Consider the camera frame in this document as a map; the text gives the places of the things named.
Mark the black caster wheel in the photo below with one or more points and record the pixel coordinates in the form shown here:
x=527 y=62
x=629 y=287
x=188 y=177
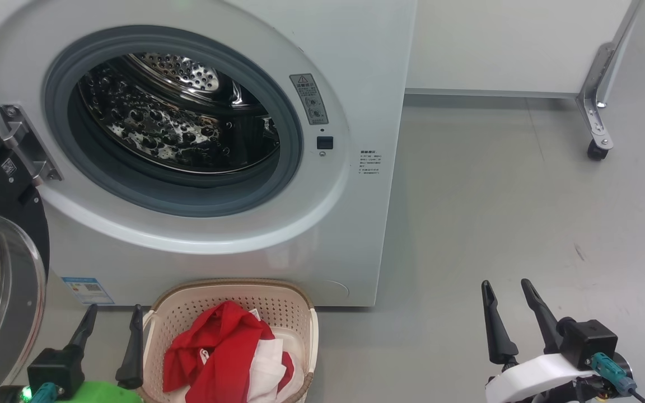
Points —
x=597 y=151

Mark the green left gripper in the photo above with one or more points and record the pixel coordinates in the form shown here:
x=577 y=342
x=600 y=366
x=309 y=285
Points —
x=98 y=394

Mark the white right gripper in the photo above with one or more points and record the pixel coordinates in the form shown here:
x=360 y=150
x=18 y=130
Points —
x=529 y=378

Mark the grey warning sticker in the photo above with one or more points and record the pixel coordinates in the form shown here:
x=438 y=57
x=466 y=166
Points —
x=309 y=99

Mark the silver metal frame leg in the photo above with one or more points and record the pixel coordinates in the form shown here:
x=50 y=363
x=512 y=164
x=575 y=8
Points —
x=597 y=106

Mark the red and white clothes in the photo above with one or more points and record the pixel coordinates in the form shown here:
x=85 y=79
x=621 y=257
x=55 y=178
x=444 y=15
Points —
x=216 y=347

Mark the white partition panel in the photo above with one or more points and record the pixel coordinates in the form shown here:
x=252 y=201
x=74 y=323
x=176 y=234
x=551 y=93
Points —
x=513 y=45

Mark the cream perforated laundry basket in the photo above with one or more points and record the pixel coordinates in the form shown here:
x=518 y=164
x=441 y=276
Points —
x=289 y=313

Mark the white front-load washing machine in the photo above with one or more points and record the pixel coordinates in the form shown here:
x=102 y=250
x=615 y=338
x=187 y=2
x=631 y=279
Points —
x=356 y=235

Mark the small black text sticker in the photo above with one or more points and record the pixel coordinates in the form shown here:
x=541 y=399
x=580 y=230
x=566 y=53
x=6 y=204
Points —
x=369 y=162

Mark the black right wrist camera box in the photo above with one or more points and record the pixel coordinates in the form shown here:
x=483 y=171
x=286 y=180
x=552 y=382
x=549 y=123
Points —
x=588 y=341

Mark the blue energy label sticker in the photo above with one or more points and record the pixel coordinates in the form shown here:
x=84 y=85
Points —
x=88 y=290

